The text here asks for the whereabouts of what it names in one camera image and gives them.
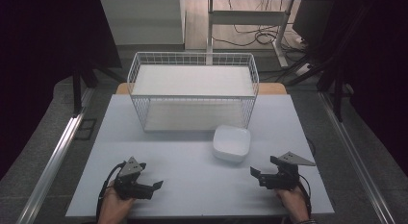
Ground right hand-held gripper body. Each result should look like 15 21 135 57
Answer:
259 151 318 191

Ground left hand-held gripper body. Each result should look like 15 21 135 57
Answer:
113 156 155 201

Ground person's right hand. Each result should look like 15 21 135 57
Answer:
274 186 310 222

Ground person's left hand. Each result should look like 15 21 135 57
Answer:
97 181 136 224

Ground white square bowl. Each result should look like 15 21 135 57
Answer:
212 124 252 163

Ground wooden table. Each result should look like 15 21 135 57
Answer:
115 82 289 96

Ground white power strip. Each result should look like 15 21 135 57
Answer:
293 62 313 77

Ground black tripod stand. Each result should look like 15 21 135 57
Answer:
284 6 370 123
70 62 127 118

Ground dark curtain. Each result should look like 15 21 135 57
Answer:
330 0 408 177
0 0 123 180

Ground white cabinet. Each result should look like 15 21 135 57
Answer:
99 0 188 47

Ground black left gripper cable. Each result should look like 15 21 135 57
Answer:
95 161 127 223

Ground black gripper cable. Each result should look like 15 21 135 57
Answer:
95 161 127 223
297 173 313 219

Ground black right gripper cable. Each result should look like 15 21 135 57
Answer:
297 173 313 219

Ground black floor bracket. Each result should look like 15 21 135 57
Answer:
74 117 98 141

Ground aluminium floor rail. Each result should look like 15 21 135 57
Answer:
15 87 96 224
318 91 397 224

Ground white wire shelf rack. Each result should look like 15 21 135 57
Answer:
126 51 260 134

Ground black floor cables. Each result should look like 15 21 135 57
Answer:
212 0 307 54

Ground white desk frame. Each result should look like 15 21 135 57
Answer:
206 0 295 68

